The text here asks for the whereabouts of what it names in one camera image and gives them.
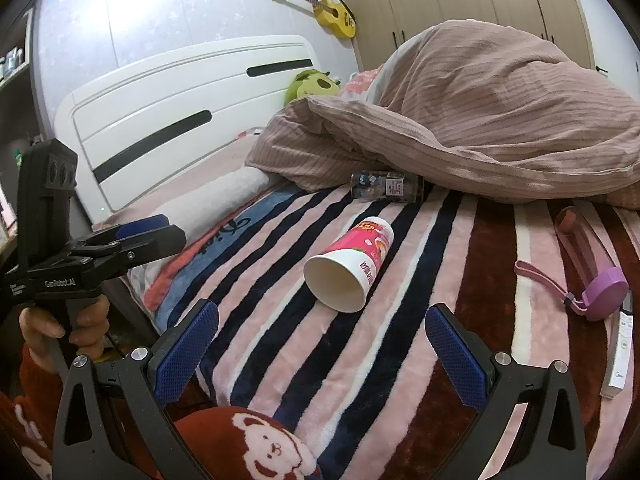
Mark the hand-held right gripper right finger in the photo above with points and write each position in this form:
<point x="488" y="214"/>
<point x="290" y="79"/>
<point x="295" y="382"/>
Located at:
<point x="457" y="355"/>

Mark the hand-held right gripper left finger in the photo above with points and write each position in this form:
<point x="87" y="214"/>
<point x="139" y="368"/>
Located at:
<point x="186" y="350"/>

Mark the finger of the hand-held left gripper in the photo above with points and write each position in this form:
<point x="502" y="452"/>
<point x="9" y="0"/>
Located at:
<point x="137" y="225"/>
<point x="155" y="247"/>

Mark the pink and white paper cup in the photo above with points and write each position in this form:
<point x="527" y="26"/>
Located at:
<point x="350" y="265"/>

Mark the person's left forearm red sleeve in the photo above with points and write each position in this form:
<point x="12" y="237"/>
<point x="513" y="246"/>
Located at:
<point x="30" y="410"/>

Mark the person's left hand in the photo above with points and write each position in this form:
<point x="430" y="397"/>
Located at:
<point x="90" y="325"/>

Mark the striped fleece blanket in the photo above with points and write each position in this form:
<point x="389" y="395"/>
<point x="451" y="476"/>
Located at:
<point x="400" y="385"/>

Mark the white pillow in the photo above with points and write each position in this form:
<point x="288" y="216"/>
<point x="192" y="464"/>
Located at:
<point x="220" y="195"/>

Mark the person's leg bear print pants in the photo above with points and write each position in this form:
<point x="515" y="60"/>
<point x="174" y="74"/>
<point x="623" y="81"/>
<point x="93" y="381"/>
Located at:
<point x="250" y="445"/>

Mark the white bed headboard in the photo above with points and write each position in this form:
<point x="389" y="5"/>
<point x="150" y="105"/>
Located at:
<point x="165" y="95"/>

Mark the white remote control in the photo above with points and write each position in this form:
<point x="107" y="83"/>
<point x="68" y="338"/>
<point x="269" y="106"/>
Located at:
<point x="620" y="355"/>

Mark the clear plastic jar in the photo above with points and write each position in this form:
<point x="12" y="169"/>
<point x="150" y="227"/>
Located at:
<point x="385" y="186"/>

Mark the green plush toy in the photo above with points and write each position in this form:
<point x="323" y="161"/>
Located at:
<point x="310" y="87"/>

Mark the pink striped duvet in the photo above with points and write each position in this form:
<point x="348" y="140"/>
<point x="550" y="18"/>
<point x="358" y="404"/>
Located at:
<point x="480" y="115"/>

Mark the pink printed pillow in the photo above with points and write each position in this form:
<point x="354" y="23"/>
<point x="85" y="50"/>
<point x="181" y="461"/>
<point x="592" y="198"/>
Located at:
<point x="362" y="85"/>

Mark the yellow guitar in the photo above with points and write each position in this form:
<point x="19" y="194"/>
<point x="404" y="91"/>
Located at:
<point x="335" y="14"/>

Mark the wall shelf with items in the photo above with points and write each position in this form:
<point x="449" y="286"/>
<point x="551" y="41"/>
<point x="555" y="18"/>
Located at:
<point x="12" y="60"/>

